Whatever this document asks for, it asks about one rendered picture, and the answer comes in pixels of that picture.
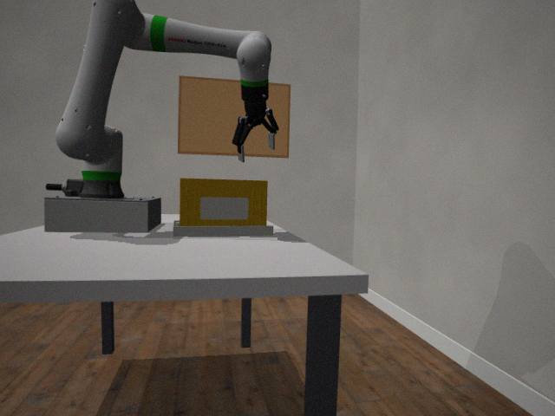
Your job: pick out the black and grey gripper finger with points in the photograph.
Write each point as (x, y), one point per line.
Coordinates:
(272, 131)
(241, 134)

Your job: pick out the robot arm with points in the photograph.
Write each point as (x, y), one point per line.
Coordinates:
(80, 133)

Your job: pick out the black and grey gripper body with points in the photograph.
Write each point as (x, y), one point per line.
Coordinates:
(254, 110)

